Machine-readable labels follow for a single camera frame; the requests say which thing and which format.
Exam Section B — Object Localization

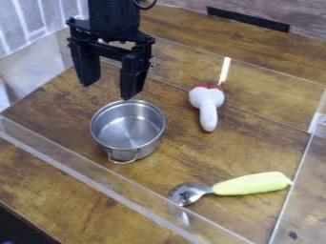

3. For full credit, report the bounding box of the white red plush mushroom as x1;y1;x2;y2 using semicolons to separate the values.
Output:
188;82;224;132

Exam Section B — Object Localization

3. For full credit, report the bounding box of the clear acrylic barrier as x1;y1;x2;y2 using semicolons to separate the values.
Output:
0;115;254;244
269;91;326;244

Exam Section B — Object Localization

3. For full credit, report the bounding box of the clear acrylic front barrier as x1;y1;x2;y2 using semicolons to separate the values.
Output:
0;115;254;244

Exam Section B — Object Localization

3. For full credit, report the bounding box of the silver metal pot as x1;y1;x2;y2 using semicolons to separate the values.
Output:
91;99;166;165

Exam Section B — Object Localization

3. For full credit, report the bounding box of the black strip on wall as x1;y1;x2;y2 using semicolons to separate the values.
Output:
206;7;290;32

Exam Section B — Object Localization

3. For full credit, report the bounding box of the yellow handled metal spoon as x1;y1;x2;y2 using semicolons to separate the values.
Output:
167;172;293;207

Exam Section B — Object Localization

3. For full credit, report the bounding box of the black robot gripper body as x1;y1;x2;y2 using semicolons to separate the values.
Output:
67;0;156;60

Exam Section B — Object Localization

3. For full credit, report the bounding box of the clear acrylic right barrier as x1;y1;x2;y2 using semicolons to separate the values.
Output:
269;91;326;244

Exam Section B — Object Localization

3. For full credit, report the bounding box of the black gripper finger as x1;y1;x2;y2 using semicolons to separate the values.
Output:
120;51;152;100
68;40;100;87

